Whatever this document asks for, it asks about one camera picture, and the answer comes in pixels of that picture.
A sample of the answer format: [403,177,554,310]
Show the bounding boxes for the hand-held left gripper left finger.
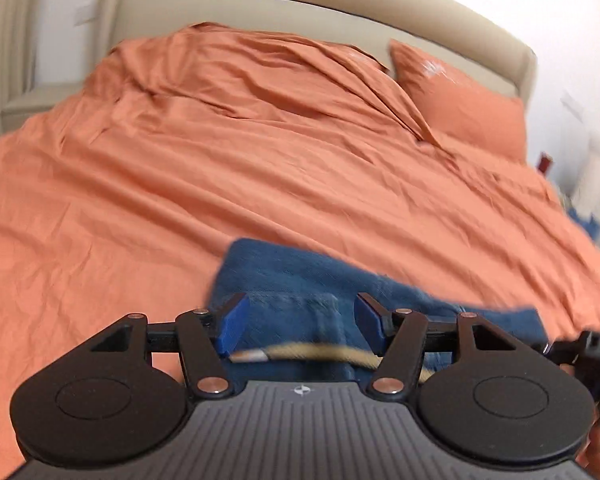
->
[75,292,251,400]

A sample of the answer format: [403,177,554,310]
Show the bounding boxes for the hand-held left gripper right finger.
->
[354,292,531,397]

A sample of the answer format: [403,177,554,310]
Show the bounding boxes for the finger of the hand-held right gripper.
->
[540,340,581,365]

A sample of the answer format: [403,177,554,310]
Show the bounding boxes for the tan belt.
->
[230,342,431,386]

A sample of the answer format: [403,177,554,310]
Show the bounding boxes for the blue denim pants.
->
[207,237,556,386]

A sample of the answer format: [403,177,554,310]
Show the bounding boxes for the orange duvet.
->
[0,22,600,480]

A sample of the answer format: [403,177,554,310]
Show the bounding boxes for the white alpaca plush toy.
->
[570,130,600,241]

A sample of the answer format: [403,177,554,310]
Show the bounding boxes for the large orange pillow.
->
[390,40,528,161]

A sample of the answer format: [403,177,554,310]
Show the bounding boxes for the beige nightstand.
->
[0,82,88,133]

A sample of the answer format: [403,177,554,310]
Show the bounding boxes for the beige upholstered headboard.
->
[100,0,538,101]

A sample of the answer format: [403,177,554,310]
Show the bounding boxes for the beige curtain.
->
[0,0,46,151]

